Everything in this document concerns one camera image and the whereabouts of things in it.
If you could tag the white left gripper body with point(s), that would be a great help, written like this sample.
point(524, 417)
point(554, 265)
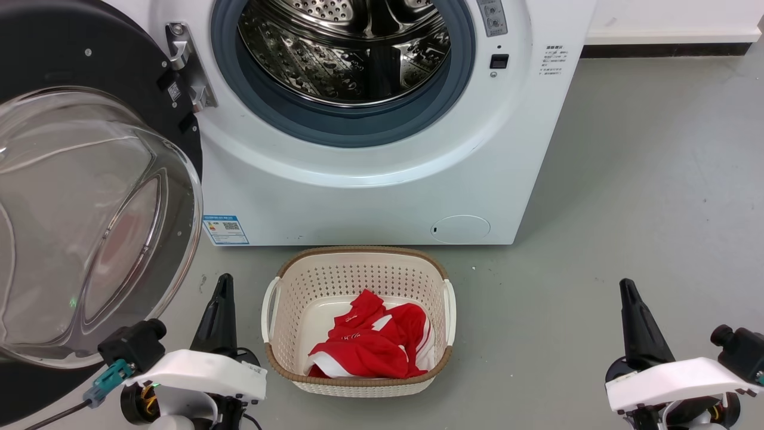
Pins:
point(197, 373)

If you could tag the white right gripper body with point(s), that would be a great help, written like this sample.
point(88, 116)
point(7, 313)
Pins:
point(668, 385)

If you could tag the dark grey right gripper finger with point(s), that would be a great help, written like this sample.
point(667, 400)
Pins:
point(655, 346)
point(634, 340)

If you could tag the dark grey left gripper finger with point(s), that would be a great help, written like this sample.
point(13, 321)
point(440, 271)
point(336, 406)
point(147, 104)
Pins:
point(228, 328)
point(209, 331)

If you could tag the round black glass washer door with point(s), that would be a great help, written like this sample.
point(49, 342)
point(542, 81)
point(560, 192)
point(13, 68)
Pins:
point(59, 48)

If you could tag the white front-load washing machine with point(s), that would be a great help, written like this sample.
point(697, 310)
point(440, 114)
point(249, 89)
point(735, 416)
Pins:
point(358, 197)

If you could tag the silver metal door hinge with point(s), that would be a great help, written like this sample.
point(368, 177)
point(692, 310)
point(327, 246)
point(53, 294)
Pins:
point(185, 60)

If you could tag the black door lock socket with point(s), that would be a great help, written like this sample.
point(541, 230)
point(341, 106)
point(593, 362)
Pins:
point(499, 61)

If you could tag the blue energy label sticker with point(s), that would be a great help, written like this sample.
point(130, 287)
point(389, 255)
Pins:
point(225, 230)

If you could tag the red and white garment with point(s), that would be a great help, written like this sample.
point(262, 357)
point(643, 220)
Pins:
point(364, 352)

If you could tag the beige perforated laundry basket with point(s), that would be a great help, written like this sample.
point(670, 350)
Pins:
point(358, 275)

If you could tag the round white filter cover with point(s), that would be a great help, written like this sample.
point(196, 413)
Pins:
point(459, 229)

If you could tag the perforated steel washer drum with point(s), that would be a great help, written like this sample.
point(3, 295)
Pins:
point(334, 65)

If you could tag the printed warning text label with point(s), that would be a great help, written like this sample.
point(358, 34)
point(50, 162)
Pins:
point(553, 60)

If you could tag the grey instruction sticker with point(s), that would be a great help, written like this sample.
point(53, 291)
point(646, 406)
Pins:
point(493, 17)

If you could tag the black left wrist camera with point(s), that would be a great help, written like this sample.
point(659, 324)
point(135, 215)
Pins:
point(134, 346)

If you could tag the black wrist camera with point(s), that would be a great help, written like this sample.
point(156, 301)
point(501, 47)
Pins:
point(134, 346)
point(740, 352)

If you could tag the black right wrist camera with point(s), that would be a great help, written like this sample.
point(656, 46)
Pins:
point(740, 352)

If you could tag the black wall baseboard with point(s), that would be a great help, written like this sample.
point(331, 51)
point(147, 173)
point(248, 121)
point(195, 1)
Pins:
point(656, 50)

